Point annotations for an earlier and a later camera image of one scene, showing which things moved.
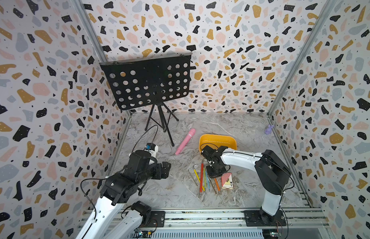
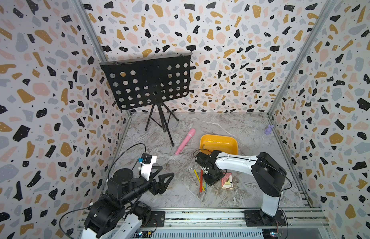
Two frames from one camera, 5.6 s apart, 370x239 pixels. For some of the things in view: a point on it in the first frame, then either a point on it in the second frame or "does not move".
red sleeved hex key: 201,175 does not move
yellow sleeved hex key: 198,179 does not move
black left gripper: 159,174 → 160,187
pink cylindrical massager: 185,141 does not move
